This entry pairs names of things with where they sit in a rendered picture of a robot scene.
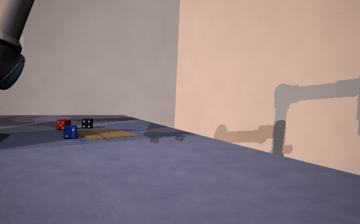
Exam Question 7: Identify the black die with white pips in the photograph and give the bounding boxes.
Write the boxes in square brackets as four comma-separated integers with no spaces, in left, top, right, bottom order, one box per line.
[82,118,93,129]

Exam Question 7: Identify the red die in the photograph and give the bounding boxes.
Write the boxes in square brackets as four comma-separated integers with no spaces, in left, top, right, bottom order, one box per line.
[57,119,71,130]

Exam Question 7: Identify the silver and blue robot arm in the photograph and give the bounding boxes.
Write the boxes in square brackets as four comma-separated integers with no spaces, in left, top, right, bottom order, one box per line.
[0,0,35,90]

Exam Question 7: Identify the tan flat mat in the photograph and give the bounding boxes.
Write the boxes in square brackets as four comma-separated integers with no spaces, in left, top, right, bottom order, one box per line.
[77,128,139,140]

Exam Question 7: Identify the blue die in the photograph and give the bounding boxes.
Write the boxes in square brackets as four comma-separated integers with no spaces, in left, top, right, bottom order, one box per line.
[64,125,77,139]

